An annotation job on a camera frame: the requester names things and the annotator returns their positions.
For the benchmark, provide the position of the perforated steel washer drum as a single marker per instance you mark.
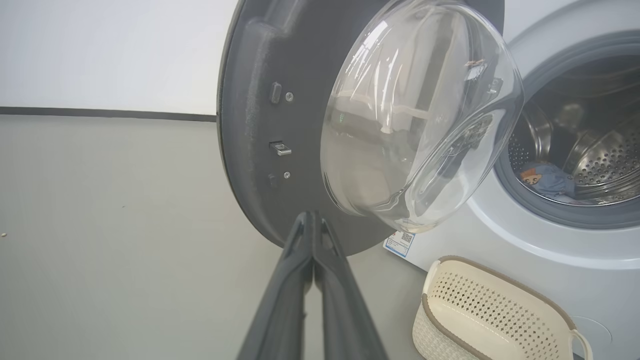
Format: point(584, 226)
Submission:
point(610, 160)

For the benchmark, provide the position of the cream perforated laundry basket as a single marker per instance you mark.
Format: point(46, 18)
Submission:
point(500, 325)

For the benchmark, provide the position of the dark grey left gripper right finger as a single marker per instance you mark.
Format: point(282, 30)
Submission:
point(340, 310)

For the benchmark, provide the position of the blue bear print garment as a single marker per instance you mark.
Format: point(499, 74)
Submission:
point(555, 180)

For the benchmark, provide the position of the white washing machine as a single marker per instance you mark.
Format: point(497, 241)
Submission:
point(550, 260)

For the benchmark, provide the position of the blue energy label sticker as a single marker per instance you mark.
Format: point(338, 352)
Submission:
point(400, 244)

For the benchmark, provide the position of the grey rubber door gasket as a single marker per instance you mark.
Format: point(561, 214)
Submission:
point(575, 215)

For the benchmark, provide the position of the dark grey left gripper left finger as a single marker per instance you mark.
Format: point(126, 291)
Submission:
point(285, 300)

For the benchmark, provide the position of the round white filter cover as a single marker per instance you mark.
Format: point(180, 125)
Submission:
point(601, 332)

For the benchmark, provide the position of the dark round glass washer door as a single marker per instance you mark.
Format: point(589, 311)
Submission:
point(260, 150)

